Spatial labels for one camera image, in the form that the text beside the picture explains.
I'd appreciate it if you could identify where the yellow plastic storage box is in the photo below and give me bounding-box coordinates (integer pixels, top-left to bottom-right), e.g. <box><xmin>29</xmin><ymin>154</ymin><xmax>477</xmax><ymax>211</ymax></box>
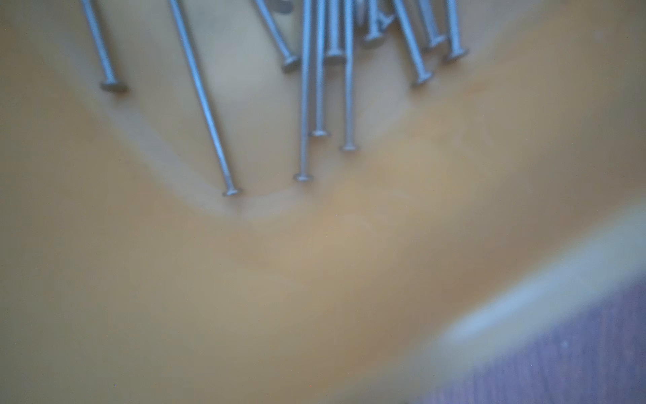
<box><xmin>1</xmin><ymin>1</ymin><xmax>645</xmax><ymax>403</ymax></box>

